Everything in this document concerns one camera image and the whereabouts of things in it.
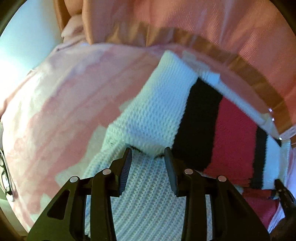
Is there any white red black knit sweater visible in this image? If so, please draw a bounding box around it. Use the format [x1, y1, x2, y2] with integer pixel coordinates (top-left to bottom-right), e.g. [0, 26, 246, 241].
[55, 50, 292, 241]

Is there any pink blanket with brown trim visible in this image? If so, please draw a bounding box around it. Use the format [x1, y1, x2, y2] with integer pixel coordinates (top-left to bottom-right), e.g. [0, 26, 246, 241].
[54, 1, 295, 142]

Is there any pink bed sheet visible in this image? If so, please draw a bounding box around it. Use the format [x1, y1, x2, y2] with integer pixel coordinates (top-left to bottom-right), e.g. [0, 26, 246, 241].
[0, 17, 200, 232]

